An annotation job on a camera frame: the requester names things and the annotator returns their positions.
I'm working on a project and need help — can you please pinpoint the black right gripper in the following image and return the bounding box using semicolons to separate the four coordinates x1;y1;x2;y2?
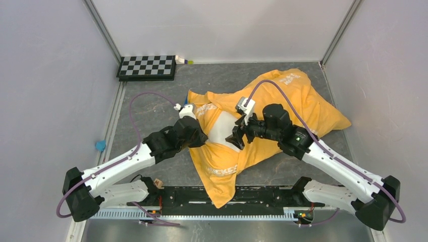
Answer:
225;108;280;150

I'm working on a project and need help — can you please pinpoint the white pillow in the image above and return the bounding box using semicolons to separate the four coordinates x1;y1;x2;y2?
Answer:
207;111;241;152

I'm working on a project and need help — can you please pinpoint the yellow and blue printed pillowcase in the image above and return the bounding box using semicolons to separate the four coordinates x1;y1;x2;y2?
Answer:
187;69;351;208

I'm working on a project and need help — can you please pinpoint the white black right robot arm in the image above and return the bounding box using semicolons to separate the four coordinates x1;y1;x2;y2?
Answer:
227;103;406;231

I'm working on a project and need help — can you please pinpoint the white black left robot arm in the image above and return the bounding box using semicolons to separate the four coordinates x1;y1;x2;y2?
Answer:
57;116;208;222

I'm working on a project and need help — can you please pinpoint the small wooden block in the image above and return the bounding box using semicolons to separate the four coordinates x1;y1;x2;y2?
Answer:
153;178;164;189

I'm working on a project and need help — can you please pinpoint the small white purple bottle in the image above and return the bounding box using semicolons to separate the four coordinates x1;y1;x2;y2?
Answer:
175;55;194;65

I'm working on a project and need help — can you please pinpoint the black white checkerboard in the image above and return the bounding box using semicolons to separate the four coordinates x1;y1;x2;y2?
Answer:
116;55;176;81

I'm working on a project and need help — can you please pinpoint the small blue clip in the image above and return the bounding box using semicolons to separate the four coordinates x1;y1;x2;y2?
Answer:
95;140;106;152

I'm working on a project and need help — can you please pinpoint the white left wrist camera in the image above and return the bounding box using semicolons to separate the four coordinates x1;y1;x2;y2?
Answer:
179;103;197;119

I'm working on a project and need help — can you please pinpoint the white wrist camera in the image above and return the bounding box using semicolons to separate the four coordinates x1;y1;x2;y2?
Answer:
235;97;255;125
179;103;197;119

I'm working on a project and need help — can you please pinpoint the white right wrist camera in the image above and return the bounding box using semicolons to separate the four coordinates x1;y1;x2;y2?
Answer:
235;97;255;125

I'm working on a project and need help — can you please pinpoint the slotted grey cable duct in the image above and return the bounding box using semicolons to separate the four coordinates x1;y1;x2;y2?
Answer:
91;208;309;222

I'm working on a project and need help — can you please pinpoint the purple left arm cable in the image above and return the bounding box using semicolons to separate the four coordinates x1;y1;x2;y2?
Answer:
56;92;183;227

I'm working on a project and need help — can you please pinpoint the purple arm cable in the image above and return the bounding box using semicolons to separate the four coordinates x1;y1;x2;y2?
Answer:
245;80;407;228
56;92;183;227

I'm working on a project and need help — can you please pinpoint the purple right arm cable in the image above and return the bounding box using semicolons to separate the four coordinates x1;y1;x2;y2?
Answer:
245;80;407;228

